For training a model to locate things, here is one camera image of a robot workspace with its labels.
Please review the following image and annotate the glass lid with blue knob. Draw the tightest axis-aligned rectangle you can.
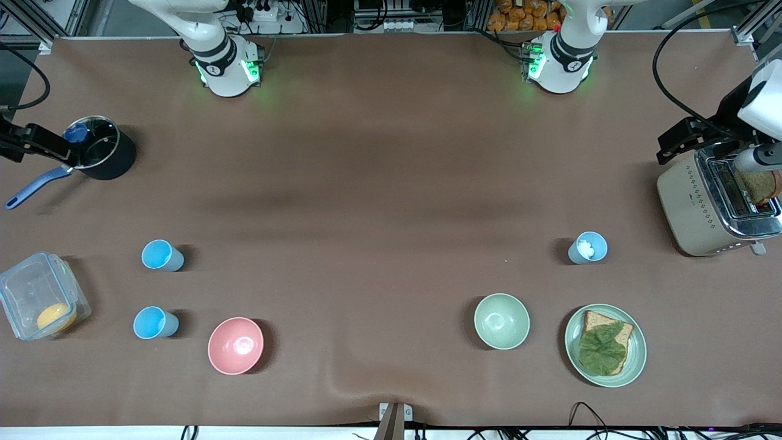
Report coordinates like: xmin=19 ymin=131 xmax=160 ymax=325
xmin=61 ymin=116 xmax=119 ymax=171

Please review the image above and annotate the brown tablecloth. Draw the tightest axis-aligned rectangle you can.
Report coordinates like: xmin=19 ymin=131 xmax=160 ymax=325
xmin=0 ymin=31 xmax=782 ymax=428

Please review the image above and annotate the blue plastic cup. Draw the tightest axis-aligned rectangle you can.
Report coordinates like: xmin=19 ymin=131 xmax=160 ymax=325
xmin=568 ymin=231 xmax=608 ymax=265
xmin=141 ymin=239 xmax=185 ymax=273
xmin=133 ymin=306 xmax=180 ymax=340

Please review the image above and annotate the light green plate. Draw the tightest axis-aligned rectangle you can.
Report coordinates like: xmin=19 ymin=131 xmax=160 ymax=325
xmin=565 ymin=304 xmax=647 ymax=388

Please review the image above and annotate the light green bowl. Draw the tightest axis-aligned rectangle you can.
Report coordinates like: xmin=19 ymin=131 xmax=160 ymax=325
xmin=474 ymin=293 xmax=530 ymax=350

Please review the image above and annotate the black pot with blue handle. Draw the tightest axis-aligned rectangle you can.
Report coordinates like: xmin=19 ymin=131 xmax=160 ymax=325
xmin=5 ymin=115 xmax=138 ymax=210

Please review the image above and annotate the green lettuce leaf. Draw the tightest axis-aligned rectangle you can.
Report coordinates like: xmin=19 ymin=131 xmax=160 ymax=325
xmin=579 ymin=322 xmax=628 ymax=373

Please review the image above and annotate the orange snack bag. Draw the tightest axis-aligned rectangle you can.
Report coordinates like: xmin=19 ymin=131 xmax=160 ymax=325
xmin=487 ymin=0 xmax=563 ymax=32

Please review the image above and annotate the beige and chrome toaster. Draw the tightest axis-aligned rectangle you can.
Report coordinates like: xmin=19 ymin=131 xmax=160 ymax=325
xmin=657 ymin=142 xmax=782 ymax=257

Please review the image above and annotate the pink bowl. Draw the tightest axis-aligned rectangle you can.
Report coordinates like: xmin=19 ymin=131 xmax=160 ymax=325
xmin=208 ymin=317 xmax=265 ymax=375

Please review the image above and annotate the thin black cable loop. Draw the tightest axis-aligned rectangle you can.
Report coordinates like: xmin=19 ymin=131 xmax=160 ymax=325
xmin=568 ymin=401 xmax=612 ymax=440

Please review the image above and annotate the orange round food item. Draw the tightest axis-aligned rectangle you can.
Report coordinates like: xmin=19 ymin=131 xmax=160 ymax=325
xmin=37 ymin=303 xmax=78 ymax=334

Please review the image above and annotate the white power strip with plugs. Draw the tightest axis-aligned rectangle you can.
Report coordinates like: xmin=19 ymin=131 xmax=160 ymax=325
xmin=235 ymin=0 xmax=283 ymax=23

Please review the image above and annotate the aluminium frame profile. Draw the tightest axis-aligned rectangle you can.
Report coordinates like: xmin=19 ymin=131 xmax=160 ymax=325
xmin=0 ymin=0 xmax=92 ymax=56
xmin=730 ymin=0 xmax=782 ymax=62

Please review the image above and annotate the clear plastic food container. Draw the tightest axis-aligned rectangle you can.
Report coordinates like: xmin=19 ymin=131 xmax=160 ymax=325
xmin=0 ymin=252 xmax=92 ymax=341

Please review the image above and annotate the brown bread slice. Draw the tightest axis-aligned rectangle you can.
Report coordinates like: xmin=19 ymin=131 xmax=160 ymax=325
xmin=580 ymin=310 xmax=635 ymax=375

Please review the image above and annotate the dark bread slice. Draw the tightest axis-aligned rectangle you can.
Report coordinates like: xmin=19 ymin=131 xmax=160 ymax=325
xmin=735 ymin=168 xmax=782 ymax=207

